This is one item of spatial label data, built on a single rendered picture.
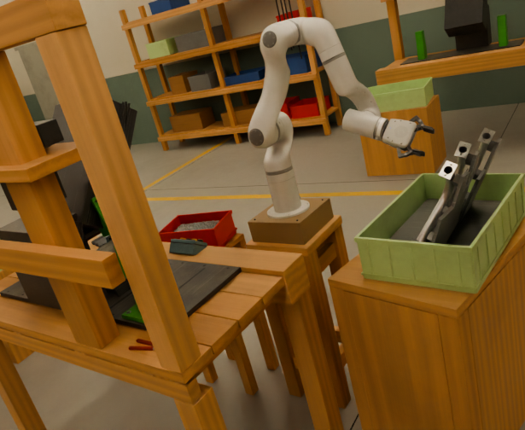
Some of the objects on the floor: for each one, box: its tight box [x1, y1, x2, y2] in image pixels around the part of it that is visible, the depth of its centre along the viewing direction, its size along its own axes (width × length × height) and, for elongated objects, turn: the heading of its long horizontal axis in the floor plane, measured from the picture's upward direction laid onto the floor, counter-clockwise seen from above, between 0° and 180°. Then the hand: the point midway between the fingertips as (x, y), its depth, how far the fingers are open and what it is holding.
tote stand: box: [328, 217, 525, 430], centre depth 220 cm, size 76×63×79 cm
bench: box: [0, 272, 344, 430], centre depth 241 cm, size 70×149×88 cm, turn 86°
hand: (427, 142), depth 191 cm, fingers open, 8 cm apart
